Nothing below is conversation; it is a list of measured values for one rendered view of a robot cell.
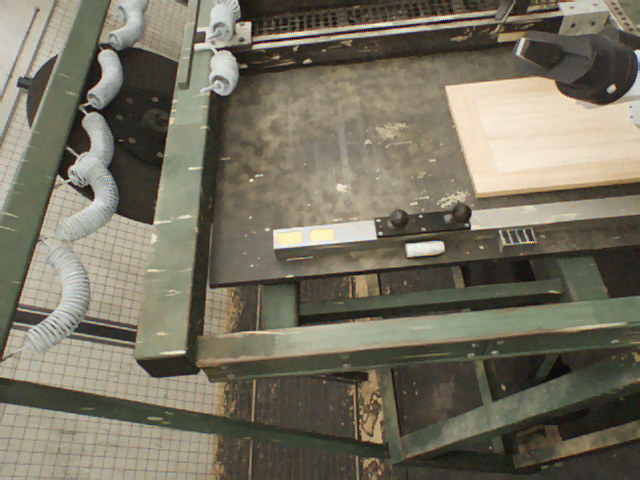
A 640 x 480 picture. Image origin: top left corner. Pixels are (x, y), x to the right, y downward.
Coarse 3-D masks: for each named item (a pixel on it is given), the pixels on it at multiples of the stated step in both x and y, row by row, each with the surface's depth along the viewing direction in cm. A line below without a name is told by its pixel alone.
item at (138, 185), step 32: (96, 64) 177; (128, 64) 185; (160, 64) 194; (32, 96) 156; (128, 96) 176; (160, 96) 185; (128, 128) 169; (160, 128) 172; (64, 160) 151; (128, 160) 163; (160, 160) 170; (128, 192) 157
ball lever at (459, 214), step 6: (456, 204) 98; (462, 204) 97; (456, 210) 97; (462, 210) 96; (468, 210) 96; (444, 216) 108; (450, 216) 107; (456, 216) 97; (462, 216) 96; (468, 216) 96; (450, 222) 107; (456, 222) 107; (462, 222) 97
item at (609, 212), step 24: (480, 216) 109; (504, 216) 109; (528, 216) 108; (552, 216) 108; (576, 216) 107; (600, 216) 106; (624, 216) 106; (336, 240) 109; (360, 240) 108; (384, 240) 109; (408, 240) 109; (432, 240) 110; (456, 240) 110
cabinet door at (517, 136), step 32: (448, 96) 134; (480, 96) 133; (512, 96) 132; (544, 96) 131; (480, 128) 126; (512, 128) 126; (544, 128) 125; (576, 128) 124; (608, 128) 123; (480, 160) 121; (512, 160) 120; (544, 160) 119; (576, 160) 118; (608, 160) 117; (480, 192) 115; (512, 192) 116
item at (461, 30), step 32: (224, 0) 133; (320, 32) 145; (352, 32) 145; (384, 32) 143; (416, 32) 142; (448, 32) 143; (480, 32) 143; (544, 32) 144; (576, 32) 145; (256, 64) 148; (288, 64) 148
